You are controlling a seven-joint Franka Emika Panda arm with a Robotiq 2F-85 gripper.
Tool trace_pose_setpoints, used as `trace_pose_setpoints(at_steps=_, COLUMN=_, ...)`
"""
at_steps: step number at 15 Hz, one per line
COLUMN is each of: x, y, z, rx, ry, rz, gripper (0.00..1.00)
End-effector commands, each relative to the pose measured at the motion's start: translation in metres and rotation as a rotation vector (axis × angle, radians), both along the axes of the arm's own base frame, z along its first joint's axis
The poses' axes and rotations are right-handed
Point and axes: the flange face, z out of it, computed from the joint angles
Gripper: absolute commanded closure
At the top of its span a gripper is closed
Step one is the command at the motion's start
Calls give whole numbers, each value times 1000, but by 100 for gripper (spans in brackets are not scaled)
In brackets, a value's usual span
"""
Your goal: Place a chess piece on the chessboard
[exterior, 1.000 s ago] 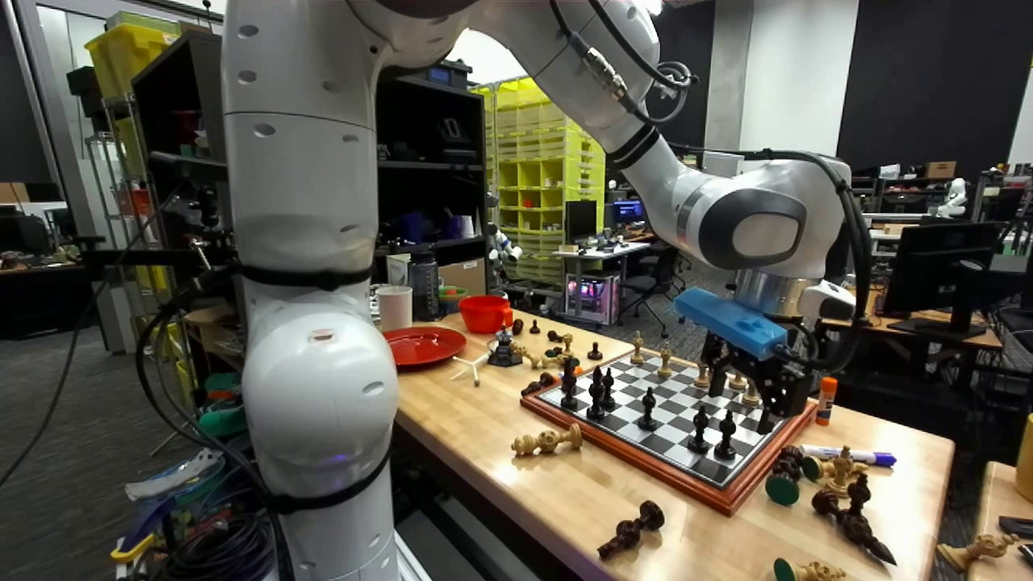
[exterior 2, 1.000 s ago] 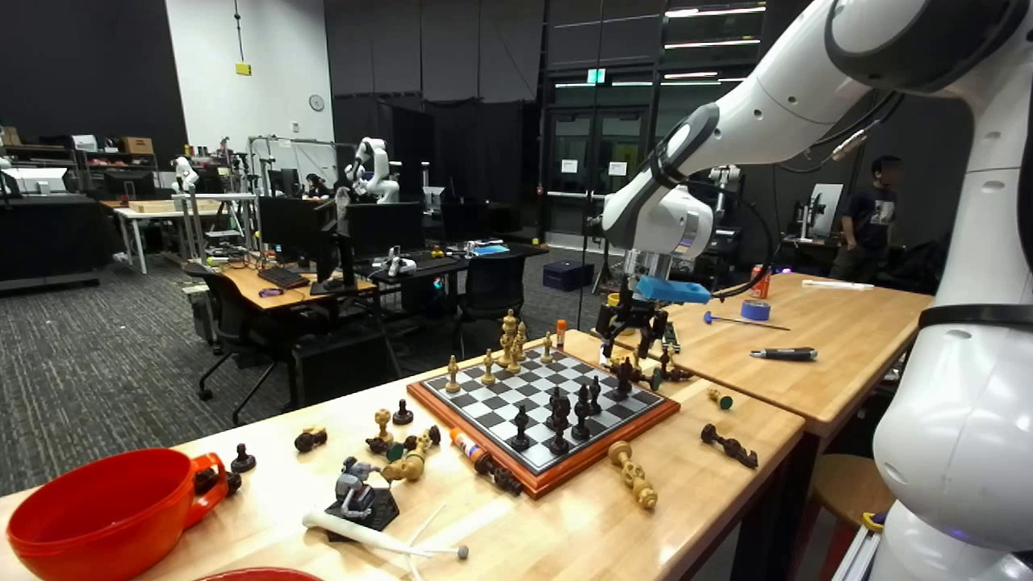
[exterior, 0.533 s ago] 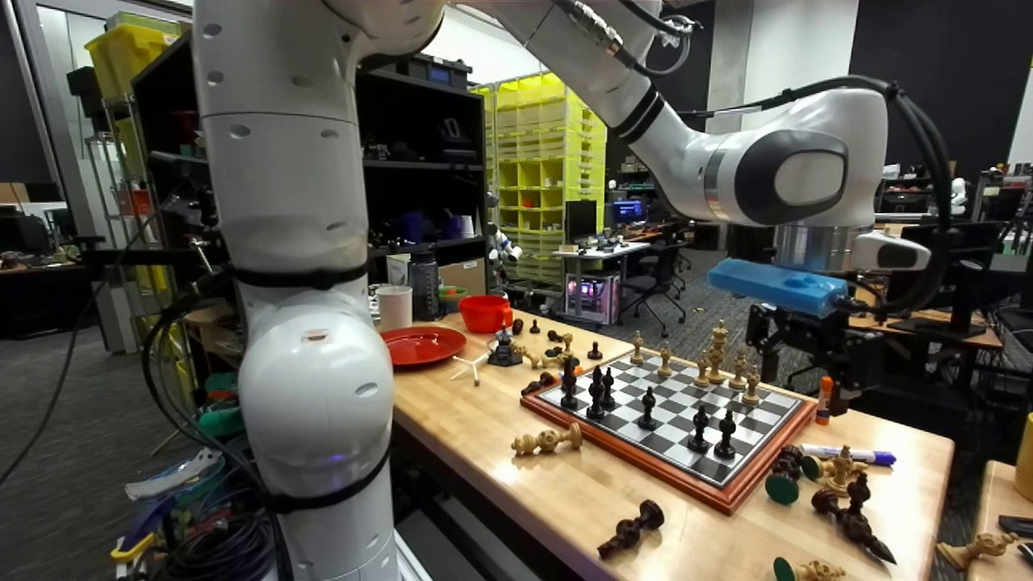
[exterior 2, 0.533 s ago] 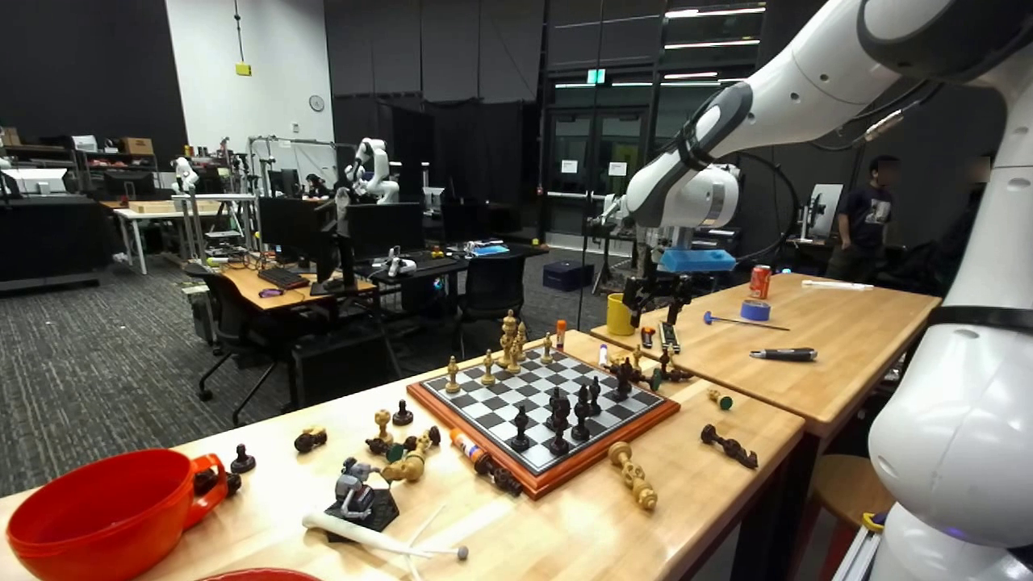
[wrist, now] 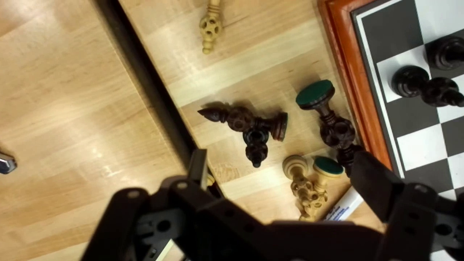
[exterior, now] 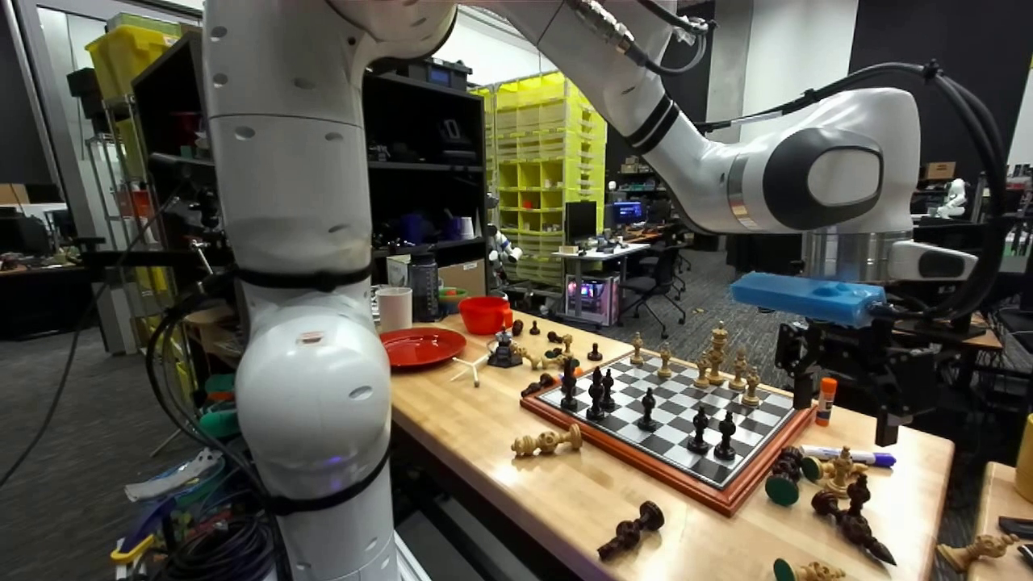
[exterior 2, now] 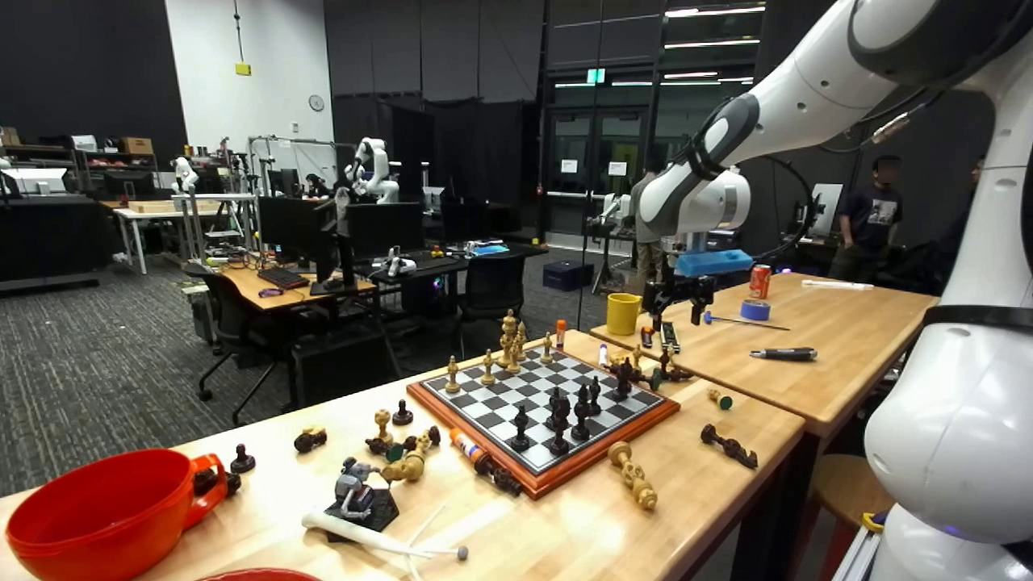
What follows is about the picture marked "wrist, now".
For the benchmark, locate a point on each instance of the long dark chess piece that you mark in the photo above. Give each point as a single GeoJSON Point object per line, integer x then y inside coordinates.
{"type": "Point", "coordinates": [236, 117]}

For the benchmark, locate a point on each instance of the dark piece green felt base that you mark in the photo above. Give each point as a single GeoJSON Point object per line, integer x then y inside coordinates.
{"type": "Point", "coordinates": [334, 124]}

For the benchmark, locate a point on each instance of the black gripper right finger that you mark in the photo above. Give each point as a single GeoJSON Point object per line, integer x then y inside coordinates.
{"type": "Point", "coordinates": [374, 178]}

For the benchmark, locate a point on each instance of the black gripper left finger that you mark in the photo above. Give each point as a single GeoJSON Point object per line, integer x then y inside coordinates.
{"type": "Point", "coordinates": [197, 166]}

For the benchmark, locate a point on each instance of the light carved chess piece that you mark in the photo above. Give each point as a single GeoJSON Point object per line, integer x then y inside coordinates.
{"type": "Point", "coordinates": [305, 185]}

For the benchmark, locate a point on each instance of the dark standing chess piece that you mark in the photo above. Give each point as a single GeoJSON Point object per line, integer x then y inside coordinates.
{"type": "Point", "coordinates": [425, 87]}
{"type": "Point", "coordinates": [447, 50]}

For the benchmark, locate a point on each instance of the small dark chess piece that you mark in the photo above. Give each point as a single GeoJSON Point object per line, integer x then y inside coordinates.
{"type": "Point", "coordinates": [255, 149]}

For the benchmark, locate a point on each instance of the wooden framed chessboard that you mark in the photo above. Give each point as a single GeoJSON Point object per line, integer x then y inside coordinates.
{"type": "Point", "coordinates": [415, 120]}

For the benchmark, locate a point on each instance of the light piece green felt base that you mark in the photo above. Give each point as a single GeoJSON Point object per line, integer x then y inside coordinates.
{"type": "Point", "coordinates": [328, 165]}
{"type": "Point", "coordinates": [210, 23]}

